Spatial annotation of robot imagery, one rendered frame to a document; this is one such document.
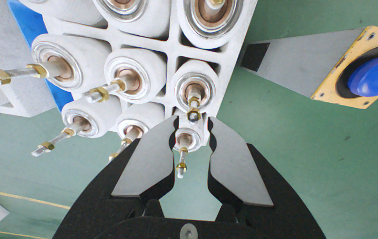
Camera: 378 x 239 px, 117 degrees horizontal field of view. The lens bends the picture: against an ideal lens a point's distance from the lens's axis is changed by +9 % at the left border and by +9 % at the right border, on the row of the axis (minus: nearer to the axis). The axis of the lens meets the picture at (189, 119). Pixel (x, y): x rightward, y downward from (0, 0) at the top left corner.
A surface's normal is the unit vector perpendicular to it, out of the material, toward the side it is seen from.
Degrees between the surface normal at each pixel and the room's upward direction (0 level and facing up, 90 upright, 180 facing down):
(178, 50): 0
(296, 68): 90
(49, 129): 0
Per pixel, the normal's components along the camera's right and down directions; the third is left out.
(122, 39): -0.05, 0.52
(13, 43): 0.98, 0.18
